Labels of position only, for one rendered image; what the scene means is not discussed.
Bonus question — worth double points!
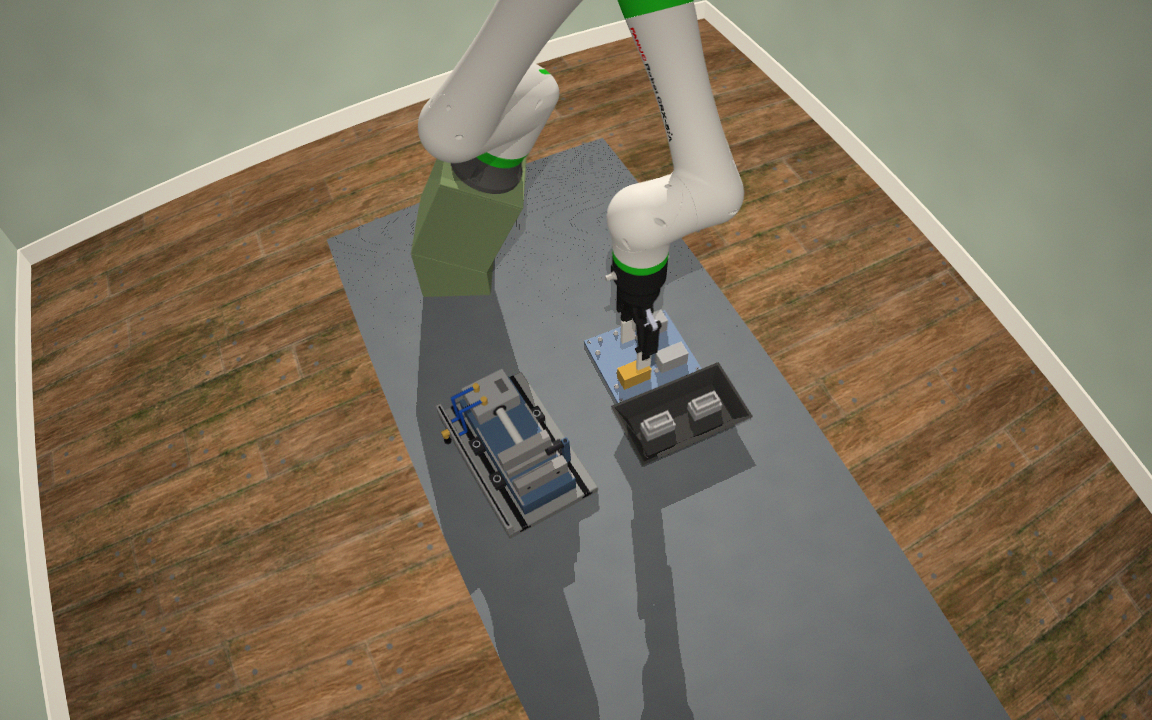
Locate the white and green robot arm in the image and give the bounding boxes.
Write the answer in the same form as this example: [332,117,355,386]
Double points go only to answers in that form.
[418,0,744,295]

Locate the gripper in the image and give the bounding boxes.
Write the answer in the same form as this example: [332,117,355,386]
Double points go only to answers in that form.
[616,287,662,370]

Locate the yellow rectangular block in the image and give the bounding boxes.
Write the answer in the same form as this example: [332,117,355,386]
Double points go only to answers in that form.
[617,361,651,391]

